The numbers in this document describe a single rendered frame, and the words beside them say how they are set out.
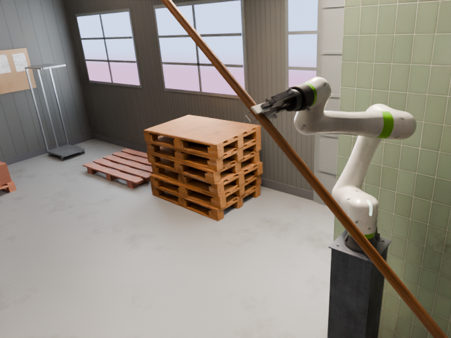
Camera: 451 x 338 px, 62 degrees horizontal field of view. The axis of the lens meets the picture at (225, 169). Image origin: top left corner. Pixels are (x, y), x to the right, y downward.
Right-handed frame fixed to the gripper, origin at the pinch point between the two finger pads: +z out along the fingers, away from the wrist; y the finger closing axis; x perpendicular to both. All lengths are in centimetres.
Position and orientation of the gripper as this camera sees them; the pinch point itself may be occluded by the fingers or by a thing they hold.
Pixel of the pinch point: (258, 112)
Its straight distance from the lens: 124.9
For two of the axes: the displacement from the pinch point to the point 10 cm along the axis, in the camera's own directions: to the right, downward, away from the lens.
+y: -4.1, 5.5, 7.3
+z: -7.1, 3.2, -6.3
